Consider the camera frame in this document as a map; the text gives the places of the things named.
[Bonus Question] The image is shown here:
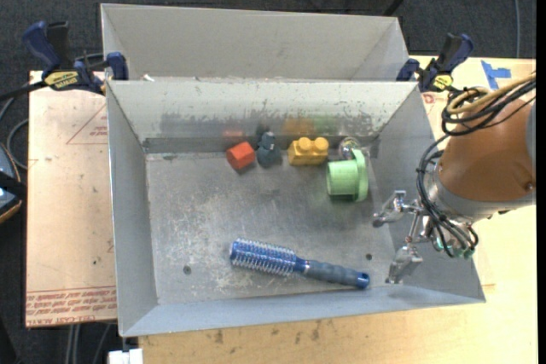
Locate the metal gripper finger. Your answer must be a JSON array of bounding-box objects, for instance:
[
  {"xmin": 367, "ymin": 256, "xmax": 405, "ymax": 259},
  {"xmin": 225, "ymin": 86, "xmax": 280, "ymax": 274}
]
[
  {"xmin": 385, "ymin": 245, "xmax": 424, "ymax": 285},
  {"xmin": 372, "ymin": 190, "xmax": 422, "ymax": 228}
]

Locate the light green plastic cylinder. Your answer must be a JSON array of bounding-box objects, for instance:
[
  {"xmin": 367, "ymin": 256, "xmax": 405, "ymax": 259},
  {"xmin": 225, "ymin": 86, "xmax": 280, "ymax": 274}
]
[{"xmin": 325, "ymin": 148, "xmax": 369, "ymax": 203}]

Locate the clear glass thing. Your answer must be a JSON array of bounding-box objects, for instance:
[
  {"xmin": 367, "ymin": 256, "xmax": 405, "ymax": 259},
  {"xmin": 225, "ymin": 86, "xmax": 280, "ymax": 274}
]
[{"xmin": 339, "ymin": 136, "xmax": 370, "ymax": 161}]

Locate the yellow toy brick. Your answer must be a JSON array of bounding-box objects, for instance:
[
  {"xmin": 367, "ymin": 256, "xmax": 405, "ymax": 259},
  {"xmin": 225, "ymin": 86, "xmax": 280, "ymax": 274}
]
[{"xmin": 287, "ymin": 136, "xmax": 331, "ymax": 167}]

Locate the blue round hairbrush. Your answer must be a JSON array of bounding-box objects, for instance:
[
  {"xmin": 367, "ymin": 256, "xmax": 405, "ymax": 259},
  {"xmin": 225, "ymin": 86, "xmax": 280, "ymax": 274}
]
[{"xmin": 229, "ymin": 238, "xmax": 371, "ymax": 291}]

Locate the dark grey toy figure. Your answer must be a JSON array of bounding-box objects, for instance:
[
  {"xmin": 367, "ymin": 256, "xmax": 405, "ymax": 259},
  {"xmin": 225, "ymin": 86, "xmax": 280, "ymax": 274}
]
[{"xmin": 255, "ymin": 130, "xmax": 283, "ymax": 169}]

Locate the grey metal bin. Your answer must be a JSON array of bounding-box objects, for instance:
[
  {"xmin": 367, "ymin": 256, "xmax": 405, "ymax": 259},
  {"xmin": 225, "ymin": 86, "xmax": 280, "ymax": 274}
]
[{"xmin": 100, "ymin": 3, "xmax": 487, "ymax": 338}]

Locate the red house-shaped block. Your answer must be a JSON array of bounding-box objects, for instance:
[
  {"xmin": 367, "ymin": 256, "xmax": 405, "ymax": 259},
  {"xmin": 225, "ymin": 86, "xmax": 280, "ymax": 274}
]
[{"xmin": 225, "ymin": 141, "xmax": 257, "ymax": 172}]

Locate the brown cardboard board red print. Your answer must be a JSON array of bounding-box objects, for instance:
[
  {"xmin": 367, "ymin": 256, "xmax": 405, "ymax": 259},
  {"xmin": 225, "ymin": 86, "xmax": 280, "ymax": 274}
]
[{"xmin": 25, "ymin": 70, "xmax": 119, "ymax": 330}]

